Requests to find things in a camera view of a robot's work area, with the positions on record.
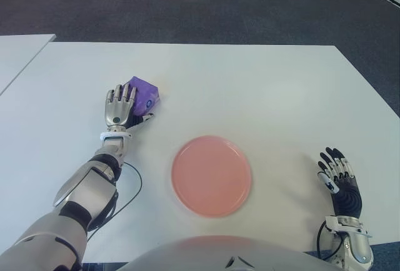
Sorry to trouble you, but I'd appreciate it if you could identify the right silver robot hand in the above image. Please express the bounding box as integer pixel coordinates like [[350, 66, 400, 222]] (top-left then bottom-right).
[[316, 146, 364, 219]]

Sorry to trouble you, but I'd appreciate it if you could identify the purple tissue paper pack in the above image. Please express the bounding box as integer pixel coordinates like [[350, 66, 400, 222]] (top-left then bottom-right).
[[126, 76, 162, 117]]

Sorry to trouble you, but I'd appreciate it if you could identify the round pink plate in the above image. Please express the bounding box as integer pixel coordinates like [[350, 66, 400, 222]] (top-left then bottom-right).
[[171, 135, 253, 217]]

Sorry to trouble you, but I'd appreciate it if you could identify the grey robot torso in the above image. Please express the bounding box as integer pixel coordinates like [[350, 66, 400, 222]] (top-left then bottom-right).
[[124, 235, 345, 271]]

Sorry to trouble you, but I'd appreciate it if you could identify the neighbouring white table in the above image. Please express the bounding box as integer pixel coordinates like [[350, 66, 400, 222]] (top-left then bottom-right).
[[0, 34, 57, 96]]

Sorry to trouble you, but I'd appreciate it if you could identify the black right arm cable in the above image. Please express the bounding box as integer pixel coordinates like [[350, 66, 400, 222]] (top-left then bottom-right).
[[316, 222, 342, 260]]

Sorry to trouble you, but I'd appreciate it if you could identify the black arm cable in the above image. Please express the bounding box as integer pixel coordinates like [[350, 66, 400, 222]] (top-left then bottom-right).
[[83, 161, 143, 232], [316, 222, 342, 260]]

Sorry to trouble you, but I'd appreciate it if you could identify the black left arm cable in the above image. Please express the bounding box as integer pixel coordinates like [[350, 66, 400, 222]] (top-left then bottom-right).
[[83, 161, 143, 232]]

